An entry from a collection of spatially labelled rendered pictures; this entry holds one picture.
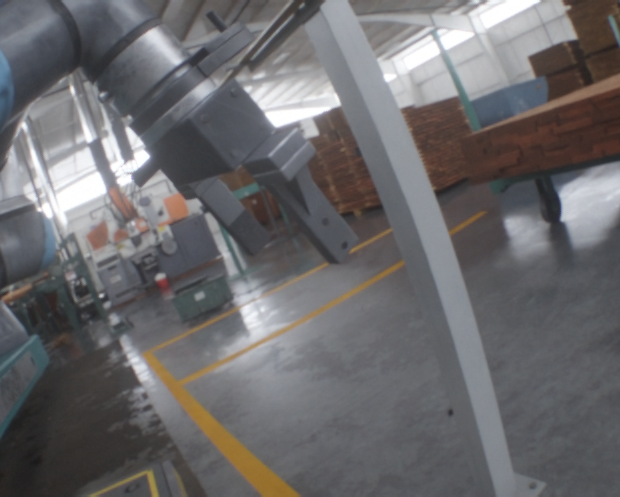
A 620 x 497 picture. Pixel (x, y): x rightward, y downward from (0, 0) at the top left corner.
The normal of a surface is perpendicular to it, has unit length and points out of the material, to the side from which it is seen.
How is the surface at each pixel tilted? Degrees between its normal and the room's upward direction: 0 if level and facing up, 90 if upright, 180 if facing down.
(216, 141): 97
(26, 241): 97
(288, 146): 97
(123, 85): 112
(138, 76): 108
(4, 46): 94
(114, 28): 103
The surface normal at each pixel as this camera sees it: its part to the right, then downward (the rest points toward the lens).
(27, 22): 0.67, -0.24
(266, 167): -0.59, 0.72
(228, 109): 0.54, 0.01
